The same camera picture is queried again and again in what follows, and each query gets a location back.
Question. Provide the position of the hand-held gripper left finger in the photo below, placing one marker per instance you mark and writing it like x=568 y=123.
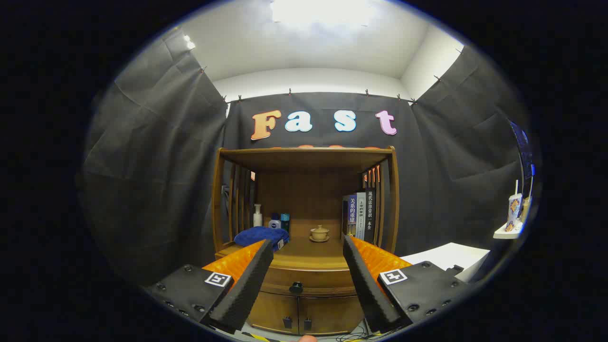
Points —
x=247 y=285

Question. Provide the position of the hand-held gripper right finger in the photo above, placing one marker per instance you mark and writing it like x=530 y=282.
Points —
x=368 y=285

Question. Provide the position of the wooden drawer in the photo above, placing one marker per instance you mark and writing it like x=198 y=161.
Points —
x=313 y=280

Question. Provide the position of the wooden cabinet door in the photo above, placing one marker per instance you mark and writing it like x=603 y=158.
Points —
x=275 y=311
x=327 y=313

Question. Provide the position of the wooden countertop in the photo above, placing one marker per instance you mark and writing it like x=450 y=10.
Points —
x=304 y=254

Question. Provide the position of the wooden cabinet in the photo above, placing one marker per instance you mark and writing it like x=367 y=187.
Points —
x=308 y=161

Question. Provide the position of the blue folded towel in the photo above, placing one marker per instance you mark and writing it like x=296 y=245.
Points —
x=259 y=235

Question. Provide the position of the yellow black hazard tape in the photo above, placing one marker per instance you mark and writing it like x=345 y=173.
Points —
x=256 y=337

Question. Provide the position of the white blue lotion bottle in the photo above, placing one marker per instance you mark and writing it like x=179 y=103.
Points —
x=274 y=224

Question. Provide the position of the white pump bottle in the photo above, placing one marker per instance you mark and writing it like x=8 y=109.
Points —
x=257 y=218

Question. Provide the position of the beige lidded teacup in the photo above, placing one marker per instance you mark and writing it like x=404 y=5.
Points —
x=319 y=233

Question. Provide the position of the black spine book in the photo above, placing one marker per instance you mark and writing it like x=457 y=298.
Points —
x=370 y=213

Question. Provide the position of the white spine book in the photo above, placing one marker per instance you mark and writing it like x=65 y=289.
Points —
x=360 y=213

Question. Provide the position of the teal bottle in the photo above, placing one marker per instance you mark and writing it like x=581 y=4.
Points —
x=285 y=221

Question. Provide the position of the white box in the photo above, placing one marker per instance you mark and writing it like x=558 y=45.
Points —
x=451 y=254

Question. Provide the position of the black backdrop cloth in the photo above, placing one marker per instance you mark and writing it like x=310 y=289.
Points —
x=152 y=166

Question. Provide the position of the printed paper cup with straw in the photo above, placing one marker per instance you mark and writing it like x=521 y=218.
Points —
x=514 y=209

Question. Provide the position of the brown drink cup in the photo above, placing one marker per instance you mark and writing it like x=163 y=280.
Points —
x=525 y=209

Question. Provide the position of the dark monitor screen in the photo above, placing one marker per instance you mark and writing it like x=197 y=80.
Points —
x=522 y=147

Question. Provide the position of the white wall shelf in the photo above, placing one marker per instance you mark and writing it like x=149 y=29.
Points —
x=503 y=233

